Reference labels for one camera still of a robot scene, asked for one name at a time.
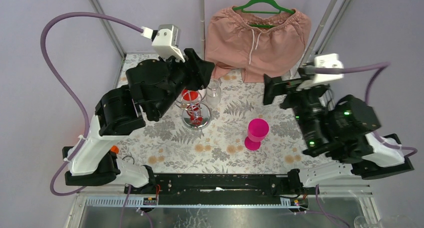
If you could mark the red plastic wine glass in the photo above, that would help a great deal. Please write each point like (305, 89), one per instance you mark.
(190, 100)

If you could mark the clear glass bottom corner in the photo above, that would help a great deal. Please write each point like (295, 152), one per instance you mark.
(362, 222)

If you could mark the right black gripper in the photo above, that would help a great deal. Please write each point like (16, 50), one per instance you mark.
(273, 87)

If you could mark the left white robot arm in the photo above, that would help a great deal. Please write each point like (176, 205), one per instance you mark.
(152, 87)

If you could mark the floral table mat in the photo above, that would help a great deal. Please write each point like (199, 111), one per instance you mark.
(168, 146)

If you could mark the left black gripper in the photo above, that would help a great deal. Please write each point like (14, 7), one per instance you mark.
(191, 70)

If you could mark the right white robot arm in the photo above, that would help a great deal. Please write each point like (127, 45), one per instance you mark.
(344, 134)

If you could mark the pink drawstring shorts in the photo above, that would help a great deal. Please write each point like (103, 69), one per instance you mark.
(254, 45)

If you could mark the pink plastic wine glass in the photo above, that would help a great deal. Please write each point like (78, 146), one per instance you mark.
(257, 131)

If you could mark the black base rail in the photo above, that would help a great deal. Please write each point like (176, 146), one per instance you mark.
(223, 189)

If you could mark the chrome wire glass rack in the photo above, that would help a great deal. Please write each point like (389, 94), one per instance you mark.
(205, 112)

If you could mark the clear wine glass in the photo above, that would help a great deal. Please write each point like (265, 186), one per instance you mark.
(213, 93)

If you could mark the orange cloth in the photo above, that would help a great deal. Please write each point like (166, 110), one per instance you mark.
(115, 149)

